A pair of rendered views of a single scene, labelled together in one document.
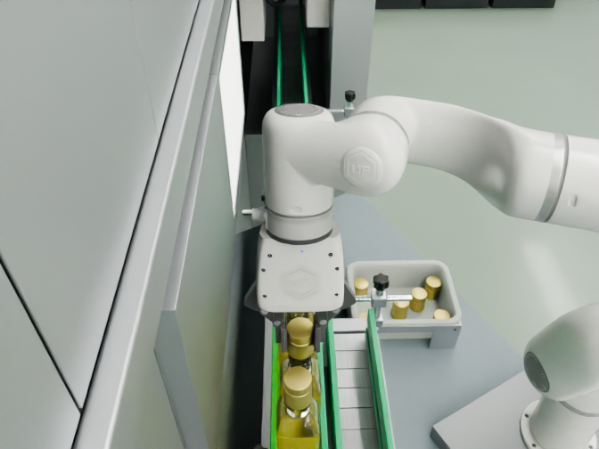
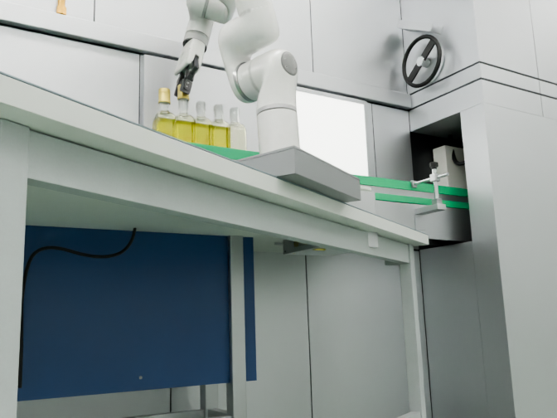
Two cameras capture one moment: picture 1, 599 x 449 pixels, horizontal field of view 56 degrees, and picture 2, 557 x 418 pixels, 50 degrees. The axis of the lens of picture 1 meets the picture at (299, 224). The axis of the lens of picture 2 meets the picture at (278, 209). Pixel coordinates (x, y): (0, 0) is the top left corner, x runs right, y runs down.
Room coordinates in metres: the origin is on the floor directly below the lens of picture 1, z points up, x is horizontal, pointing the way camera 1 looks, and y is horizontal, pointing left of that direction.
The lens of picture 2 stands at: (-0.21, -1.60, 0.47)
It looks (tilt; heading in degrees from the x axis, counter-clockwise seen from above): 11 degrees up; 59
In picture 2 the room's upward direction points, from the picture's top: 2 degrees counter-clockwise
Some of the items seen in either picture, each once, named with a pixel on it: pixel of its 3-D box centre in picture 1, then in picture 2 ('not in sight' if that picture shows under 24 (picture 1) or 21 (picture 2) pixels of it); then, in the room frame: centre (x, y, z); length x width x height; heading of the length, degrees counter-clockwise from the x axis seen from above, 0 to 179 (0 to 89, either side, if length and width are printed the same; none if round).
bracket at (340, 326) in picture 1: (351, 334); not in sight; (0.65, -0.10, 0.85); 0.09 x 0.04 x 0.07; 91
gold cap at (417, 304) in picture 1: (417, 299); not in sight; (0.79, -0.26, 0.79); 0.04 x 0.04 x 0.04
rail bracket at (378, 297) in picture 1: (365, 301); not in sight; (0.66, -0.12, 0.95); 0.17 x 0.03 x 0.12; 91
